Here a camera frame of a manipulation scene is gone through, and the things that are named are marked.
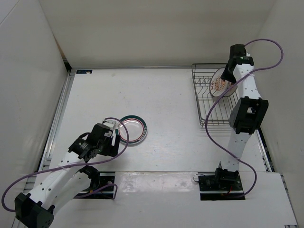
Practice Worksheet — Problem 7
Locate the orange patterned plate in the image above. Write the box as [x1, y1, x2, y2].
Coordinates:
[209, 68, 237, 97]

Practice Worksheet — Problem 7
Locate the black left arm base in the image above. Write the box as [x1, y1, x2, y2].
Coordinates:
[74, 172, 115, 200]

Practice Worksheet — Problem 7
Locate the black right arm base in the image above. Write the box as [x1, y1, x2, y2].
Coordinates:
[193, 165, 245, 201]

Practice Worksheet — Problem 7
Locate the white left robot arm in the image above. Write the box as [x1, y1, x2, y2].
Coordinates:
[14, 120, 120, 228]

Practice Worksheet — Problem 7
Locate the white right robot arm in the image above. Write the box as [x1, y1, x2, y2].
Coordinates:
[221, 44, 269, 172]

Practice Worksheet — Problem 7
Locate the green rimmed white plate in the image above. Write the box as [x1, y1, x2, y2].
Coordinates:
[116, 115, 148, 146]

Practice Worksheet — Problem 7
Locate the blue label sticker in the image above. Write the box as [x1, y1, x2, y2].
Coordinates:
[76, 70, 92, 74]

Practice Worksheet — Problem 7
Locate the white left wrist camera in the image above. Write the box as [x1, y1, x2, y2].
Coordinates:
[102, 120, 119, 130]

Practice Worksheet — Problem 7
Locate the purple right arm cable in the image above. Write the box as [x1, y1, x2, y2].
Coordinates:
[205, 38, 285, 198]

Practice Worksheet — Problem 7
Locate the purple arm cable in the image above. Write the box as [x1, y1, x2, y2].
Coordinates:
[205, 38, 285, 198]
[1, 117, 130, 212]

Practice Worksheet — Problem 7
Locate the wire dish rack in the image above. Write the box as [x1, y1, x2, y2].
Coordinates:
[191, 63, 238, 126]

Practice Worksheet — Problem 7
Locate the aluminium table edge rail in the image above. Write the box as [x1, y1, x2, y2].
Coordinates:
[36, 71, 75, 171]

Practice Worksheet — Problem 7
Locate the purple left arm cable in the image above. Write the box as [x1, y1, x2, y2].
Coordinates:
[1, 117, 130, 212]

